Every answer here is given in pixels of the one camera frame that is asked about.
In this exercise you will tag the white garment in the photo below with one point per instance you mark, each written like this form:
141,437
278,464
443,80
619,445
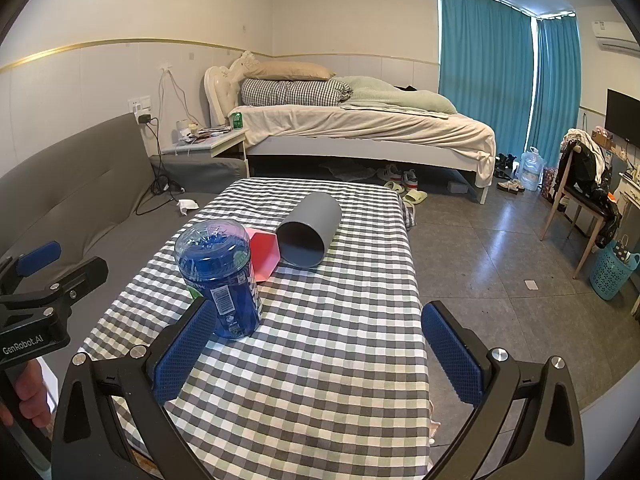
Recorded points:
585,139

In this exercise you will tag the pair of grey sneakers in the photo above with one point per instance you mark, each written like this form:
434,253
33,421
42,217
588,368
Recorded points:
397,174

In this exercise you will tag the blue laundry basket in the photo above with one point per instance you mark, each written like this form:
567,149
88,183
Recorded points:
610,272

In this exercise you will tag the clear water jug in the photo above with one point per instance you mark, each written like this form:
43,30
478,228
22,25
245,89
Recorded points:
531,170

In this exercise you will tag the pair of white sneakers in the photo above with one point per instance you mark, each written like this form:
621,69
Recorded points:
511,186

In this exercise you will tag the white paper scrap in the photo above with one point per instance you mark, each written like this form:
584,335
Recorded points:
530,284

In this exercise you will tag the grey cup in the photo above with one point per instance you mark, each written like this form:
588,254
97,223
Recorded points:
320,215

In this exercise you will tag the checkered bag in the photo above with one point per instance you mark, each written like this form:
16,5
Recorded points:
410,216

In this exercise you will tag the black charger plug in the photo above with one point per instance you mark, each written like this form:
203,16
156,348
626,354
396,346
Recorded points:
144,119

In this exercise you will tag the teal curtain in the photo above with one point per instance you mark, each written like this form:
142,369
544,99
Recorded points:
482,70
555,85

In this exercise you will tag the white crumpled tissue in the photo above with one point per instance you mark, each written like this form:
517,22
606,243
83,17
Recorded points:
188,206

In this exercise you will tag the green can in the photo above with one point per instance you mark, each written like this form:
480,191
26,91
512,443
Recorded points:
237,121

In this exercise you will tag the white nightstand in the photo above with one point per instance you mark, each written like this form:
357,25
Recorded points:
200,149

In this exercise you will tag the wooden-legged chair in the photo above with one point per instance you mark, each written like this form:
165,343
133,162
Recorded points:
560,200

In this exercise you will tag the white wall socket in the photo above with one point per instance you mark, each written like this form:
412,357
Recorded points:
140,104

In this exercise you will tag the blue transparent cup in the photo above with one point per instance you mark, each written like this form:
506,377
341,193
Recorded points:
230,275

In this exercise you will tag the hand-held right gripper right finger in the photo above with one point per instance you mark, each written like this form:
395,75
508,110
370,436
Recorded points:
452,355

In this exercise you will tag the pink hexagonal cup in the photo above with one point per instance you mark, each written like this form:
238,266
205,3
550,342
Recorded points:
265,255

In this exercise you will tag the black television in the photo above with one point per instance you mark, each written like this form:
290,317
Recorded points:
622,117

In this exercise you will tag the green blanket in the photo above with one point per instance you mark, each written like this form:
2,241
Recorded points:
395,97

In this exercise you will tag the clutter of papers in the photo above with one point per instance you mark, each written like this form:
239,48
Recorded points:
212,132

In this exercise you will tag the black clothing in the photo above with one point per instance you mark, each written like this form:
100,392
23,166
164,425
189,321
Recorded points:
597,185

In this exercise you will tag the white bed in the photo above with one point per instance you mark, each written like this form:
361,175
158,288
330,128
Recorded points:
350,152

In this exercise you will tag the pair of green slippers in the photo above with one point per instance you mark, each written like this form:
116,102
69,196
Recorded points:
415,196

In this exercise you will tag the checkered quilt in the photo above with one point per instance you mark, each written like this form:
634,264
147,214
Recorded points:
295,92

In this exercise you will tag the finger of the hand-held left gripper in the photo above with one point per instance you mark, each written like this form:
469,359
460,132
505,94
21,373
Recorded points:
75,274
39,256

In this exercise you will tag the person's left hand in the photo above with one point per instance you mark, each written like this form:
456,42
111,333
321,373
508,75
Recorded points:
32,392

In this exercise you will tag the checkered tablecloth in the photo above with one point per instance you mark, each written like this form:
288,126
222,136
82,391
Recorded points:
325,320

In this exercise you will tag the beige bedsheet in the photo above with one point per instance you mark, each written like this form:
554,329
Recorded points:
360,127

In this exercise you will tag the white air conditioner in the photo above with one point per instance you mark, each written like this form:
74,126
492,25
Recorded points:
615,37

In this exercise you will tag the white jar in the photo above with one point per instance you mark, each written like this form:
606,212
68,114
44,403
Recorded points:
182,129

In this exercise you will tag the grey sofa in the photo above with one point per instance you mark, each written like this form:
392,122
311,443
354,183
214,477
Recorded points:
75,170

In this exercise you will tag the green object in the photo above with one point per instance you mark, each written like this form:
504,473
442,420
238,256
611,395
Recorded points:
192,293

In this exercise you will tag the beige pillow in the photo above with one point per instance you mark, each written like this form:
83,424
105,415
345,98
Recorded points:
287,71

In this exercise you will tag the pair of black shoes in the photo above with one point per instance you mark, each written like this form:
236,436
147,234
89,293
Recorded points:
504,165

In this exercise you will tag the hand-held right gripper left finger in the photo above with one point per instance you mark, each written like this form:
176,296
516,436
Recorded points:
182,355

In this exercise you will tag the grey box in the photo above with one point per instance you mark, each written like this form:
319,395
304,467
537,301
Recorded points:
458,188

